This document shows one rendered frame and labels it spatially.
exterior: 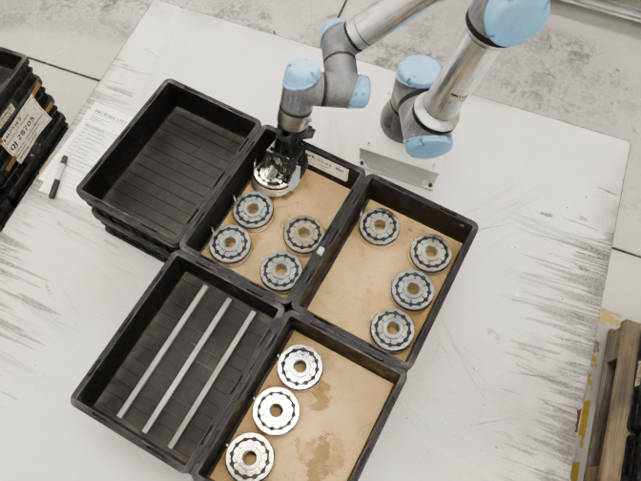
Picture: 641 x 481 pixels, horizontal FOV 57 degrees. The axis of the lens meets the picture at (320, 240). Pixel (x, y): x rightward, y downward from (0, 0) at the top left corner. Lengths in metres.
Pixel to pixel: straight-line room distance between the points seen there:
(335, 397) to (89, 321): 0.68
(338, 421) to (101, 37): 2.30
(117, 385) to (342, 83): 0.84
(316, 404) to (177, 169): 0.71
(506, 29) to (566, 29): 2.10
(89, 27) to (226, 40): 1.28
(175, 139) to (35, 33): 1.70
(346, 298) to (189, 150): 0.59
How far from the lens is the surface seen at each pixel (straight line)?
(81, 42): 3.16
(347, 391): 1.38
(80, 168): 1.86
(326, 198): 1.54
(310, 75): 1.27
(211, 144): 1.65
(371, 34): 1.37
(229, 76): 1.95
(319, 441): 1.36
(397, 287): 1.42
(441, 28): 3.10
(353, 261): 1.47
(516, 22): 1.19
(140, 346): 1.45
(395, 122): 1.64
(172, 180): 1.61
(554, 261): 1.74
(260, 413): 1.34
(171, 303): 1.47
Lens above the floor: 2.19
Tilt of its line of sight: 66 degrees down
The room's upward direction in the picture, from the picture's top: 2 degrees clockwise
